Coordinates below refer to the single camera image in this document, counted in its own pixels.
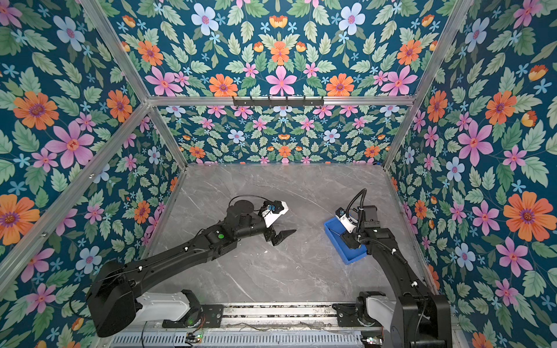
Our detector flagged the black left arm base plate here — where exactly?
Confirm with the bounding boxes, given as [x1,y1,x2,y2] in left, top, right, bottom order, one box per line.
[162,304,224,329]

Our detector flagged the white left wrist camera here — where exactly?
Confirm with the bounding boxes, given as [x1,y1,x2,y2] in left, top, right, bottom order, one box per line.
[259,200,289,228]

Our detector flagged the white slotted cable duct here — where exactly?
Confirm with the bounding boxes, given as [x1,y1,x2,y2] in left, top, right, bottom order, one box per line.
[111,331,364,347]

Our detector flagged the blue plastic bin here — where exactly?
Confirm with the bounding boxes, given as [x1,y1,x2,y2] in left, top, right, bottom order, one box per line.
[323,217,367,265]

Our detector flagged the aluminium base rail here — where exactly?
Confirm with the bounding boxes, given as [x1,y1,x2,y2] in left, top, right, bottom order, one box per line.
[97,302,458,334]

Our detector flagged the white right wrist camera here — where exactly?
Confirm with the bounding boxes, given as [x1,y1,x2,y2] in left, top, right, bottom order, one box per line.
[335,207,358,233]

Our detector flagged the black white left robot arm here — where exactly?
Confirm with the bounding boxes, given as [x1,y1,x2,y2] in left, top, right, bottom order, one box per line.
[86,200,294,338]

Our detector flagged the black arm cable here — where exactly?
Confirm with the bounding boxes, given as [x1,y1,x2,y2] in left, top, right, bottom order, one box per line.
[345,188,368,233]
[228,194,273,210]

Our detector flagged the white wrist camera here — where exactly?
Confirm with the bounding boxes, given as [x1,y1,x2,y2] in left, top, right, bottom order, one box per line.
[259,200,289,228]
[335,207,358,233]

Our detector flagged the black wall hook rack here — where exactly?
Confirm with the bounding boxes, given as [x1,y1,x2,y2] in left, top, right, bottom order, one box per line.
[232,97,325,107]

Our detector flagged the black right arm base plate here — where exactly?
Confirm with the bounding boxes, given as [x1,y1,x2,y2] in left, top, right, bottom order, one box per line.
[332,303,373,327]

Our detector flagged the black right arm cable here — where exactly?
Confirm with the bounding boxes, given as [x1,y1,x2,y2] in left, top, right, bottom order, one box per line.
[345,188,368,233]

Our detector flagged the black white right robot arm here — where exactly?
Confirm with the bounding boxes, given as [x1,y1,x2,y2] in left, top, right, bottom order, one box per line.
[336,205,453,347]

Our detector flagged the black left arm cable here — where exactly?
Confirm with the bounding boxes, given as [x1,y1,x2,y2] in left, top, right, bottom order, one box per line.
[228,194,273,210]

